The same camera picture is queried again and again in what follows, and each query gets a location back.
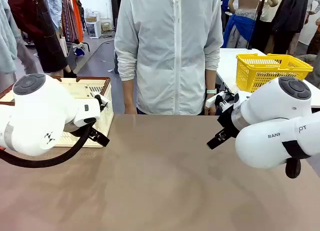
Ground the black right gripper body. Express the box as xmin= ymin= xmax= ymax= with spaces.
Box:
xmin=216 ymin=104 xmax=241 ymax=139

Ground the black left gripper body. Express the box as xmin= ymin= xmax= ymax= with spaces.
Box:
xmin=83 ymin=117 xmax=98 ymax=129

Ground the person's right forearm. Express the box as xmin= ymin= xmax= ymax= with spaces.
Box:
xmin=121 ymin=78 xmax=138 ymax=103

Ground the person's left forearm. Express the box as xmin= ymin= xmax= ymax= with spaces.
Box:
xmin=204 ymin=68 xmax=217 ymax=91

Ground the cream folding shopping basket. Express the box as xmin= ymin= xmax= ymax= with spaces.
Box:
xmin=0 ymin=75 xmax=115 ymax=149

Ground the yellow plastic basket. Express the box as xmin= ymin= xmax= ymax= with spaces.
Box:
xmin=235 ymin=53 xmax=314 ymax=93

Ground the person's left hand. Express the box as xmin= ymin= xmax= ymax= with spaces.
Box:
xmin=204 ymin=93 xmax=217 ymax=116

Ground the person's right hand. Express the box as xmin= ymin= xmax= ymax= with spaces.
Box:
xmin=124 ymin=100 xmax=138 ymax=115

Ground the white side table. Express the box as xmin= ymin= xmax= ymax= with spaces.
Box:
xmin=216 ymin=47 xmax=320 ymax=109

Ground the person in white jacket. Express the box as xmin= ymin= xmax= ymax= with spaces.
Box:
xmin=114 ymin=0 xmax=224 ymax=116

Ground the small white cabinet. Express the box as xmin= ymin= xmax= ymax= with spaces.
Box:
xmin=88 ymin=12 xmax=102 ymax=40

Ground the bare mannequin with blue wrap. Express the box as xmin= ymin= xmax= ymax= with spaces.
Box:
xmin=221 ymin=0 xmax=280 ymax=50

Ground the striped colourful garment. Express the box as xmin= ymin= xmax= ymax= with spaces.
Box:
xmin=59 ymin=0 xmax=80 ymax=43

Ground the orange hanging garment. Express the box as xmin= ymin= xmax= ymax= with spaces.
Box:
xmin=71 ymin=0 xmax=85 ymax=43

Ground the mannequin in dark apron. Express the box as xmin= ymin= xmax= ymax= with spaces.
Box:
xmin=7 ymin=0 xmax=76 ymax=78

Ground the light blue fleece garment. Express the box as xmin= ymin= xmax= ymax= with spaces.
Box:
xmin=0 ymin=0 xmax=23 ymax=76

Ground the light blue hanging shirt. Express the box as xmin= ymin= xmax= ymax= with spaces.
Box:
xmin=43 ymin=0 xmax=63 ymax=29

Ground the black hanging coat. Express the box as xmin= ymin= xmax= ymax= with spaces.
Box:
xmin=271 ymin=0 xmax=310 ymax=55

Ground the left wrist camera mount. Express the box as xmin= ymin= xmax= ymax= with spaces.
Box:
xmin=93 ymin=92 xmax=111 ymax=112

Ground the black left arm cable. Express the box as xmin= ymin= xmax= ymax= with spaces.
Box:
xmin=0 ymin=124 xmax=91 ymax=169

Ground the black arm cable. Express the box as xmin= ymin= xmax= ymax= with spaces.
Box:
xmin=281 ymin=140 xmax=312 ymax=179
xmin=0 ymin=124 xmax=91 ymax=169

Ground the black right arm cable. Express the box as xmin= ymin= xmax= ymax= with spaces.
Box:
xmin=281 ymin=140 xmax=312 ymax=179

